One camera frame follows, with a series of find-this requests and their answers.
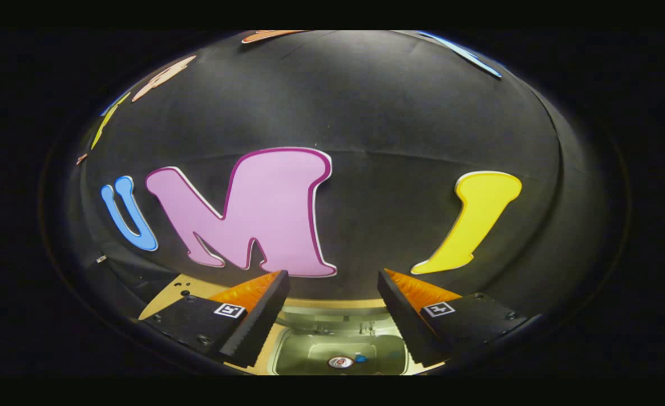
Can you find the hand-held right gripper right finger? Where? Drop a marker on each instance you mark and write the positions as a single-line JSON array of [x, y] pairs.
[[400, 316]]

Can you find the green desktop garbage bin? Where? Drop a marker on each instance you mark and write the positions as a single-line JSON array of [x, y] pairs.
[[304, 355]]

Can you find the red pop can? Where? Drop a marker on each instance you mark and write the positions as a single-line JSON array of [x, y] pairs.
[[341, 362]]

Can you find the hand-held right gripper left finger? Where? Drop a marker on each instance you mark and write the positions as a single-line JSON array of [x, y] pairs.
[[265, 321]]

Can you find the wooden desktop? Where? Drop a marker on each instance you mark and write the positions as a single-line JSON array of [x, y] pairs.
[[166, 299]]

